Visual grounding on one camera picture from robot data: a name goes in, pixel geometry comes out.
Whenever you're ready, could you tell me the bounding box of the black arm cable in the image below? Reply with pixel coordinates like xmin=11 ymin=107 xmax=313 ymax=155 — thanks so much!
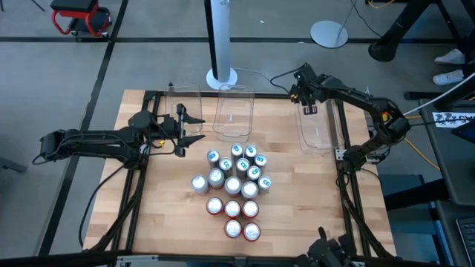
xmin=77 ymin=165 xmax=129 ymax=248

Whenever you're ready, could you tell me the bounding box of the white paper label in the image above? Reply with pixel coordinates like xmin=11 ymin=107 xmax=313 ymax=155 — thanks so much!
xmin=432 ymin=111 xmax=475 ymax=129

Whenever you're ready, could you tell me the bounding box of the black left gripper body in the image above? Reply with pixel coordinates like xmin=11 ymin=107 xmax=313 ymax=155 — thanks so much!
xmin=149 ymin=103 xmax=187 ymax=158

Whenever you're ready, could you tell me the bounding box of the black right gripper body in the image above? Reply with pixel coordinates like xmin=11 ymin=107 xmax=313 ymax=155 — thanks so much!
xmin=289 ymin=62 xmax=326 ymax=108

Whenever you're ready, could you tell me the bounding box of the black camera mount rail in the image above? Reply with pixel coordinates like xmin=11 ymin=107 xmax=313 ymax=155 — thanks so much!
xmin=0 ymin=250 xmax=475 ymax=267

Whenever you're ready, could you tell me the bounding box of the red strawberry soda can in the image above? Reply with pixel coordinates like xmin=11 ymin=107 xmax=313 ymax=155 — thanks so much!
xmin=206 ymin=197 xmax=225 ymax=217
xmin=223 ymin=200 xmax=242 ymax=219
xmin=241 ymin=200 xmax=261 ymax=219
xmin=223 ymin=219 xmax=243 ymax=239
xmin=243 ymin=222 xmax=262 ymax=243

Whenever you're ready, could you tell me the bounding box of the grey floor object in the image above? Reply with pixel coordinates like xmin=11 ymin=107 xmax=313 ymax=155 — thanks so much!
xmin=0 ymin=157 xmax=29 ymax=174

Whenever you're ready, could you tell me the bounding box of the tall pole stand round base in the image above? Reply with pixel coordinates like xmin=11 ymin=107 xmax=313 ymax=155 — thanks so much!
xmin=203 ymin=0 xmax=238 ymax=92

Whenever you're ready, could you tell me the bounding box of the clear plastic bin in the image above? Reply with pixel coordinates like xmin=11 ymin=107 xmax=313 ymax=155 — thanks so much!
xmin=212 ymin=84 xmax=256 ymax=143
xmin=295 ymin=99 xmax=345 ymax=155
xmin=164 ymin=83 xmax=204 ymax=136

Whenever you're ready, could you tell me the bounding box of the person's leg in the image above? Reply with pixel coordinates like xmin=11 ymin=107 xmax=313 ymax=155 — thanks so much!
xmin=459 ymin=35 xmax=475 ymax=75

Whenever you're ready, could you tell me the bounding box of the black keyboard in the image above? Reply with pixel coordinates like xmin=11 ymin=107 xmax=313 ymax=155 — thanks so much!
xmin=455 ymin=217 xmax=475 ymax=267

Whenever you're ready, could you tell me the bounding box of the dark keyboard desk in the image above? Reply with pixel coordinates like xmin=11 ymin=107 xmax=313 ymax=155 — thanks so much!
xmin=436 ymin=200 xmax=475 ymax=267

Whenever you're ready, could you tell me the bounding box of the yellow floor cable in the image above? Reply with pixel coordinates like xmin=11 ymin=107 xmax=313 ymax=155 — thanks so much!
xmin=403 ymin=114 xmax=442 ymax=171

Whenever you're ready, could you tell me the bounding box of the person's foot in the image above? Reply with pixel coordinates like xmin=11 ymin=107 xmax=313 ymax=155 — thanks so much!
xmin=431 ymin=68 xmax=465 ymax=87
xmin=433 ymin=47 xmax=466 ymax=66

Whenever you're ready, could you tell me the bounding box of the white cable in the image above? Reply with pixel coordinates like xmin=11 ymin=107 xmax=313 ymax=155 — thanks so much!
xmin=402 ymin=72 xmax=475 ymax=116

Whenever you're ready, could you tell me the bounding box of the blue floor mat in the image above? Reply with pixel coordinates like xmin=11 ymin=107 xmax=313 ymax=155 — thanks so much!
xmin=378 ymin=173 xmax=452 ymax=265

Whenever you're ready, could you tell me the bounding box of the floor stand with round base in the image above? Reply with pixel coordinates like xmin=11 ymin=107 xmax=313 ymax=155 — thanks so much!
xmin=309 ymin=0 xmax=359 ymax=49

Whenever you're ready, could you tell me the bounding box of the dark grey desk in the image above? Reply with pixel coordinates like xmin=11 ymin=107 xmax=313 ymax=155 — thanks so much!
xmin=418 ymin=98 xmax=475 ymax=207

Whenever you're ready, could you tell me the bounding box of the red and black rolling stool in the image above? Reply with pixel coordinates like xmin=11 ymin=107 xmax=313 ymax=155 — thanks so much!
xmin=50 ymin=0 xmax=113 ymax=38

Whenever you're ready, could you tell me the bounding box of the black desk leg column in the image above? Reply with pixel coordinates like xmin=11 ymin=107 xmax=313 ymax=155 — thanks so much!
xmin=367 ymin=0 xmax=475 ymax=63

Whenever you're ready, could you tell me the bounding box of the black desk foot bar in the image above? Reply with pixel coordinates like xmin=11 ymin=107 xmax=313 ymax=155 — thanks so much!
xmin=383 ymin=177 xmax=451 ymax=212

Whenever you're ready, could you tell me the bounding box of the slim blue-tab soda can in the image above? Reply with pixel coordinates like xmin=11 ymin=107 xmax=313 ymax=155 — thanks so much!
xmin=253 ymin=153 xmax=269 ymax=171
xmin=206 ymin=149 xmax=222 ymax=170
xmin=218 ymin=156 xmax=234 ymax=175
xmin=247 ymin=165 xmax=262 ymax=183
xmin=243 ymin=144 xmax=258 ymax=161
xmin=229 ymin=143 xmax=245 ymax=161
xmin=258 ymin=175 xmax=274 ymax=194
xmin=236 ymin=157 xmax=251 ymax=178

